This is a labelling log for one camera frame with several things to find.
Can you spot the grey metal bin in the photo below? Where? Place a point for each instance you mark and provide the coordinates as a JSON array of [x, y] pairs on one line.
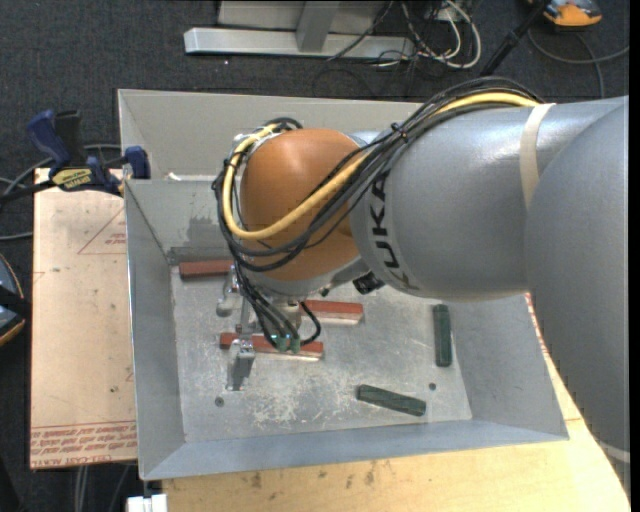
[[350, 390]]

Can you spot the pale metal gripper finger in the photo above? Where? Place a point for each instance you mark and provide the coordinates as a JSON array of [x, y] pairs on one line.
[[225, 306], [242, 367]]

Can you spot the black cylinder on white bracket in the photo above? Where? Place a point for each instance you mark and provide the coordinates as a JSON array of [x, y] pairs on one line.
[[367, 283]]

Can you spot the dark green flat block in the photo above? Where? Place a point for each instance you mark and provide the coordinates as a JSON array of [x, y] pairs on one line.
[[391, 400], [442, 335]]

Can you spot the red-brown flat block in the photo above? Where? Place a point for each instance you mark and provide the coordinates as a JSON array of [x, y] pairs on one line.
[[260, 344], [335, 310], [202, 269]]

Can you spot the brown cardboard board red print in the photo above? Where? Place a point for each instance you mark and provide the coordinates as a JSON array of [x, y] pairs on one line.
[[80, 325]]

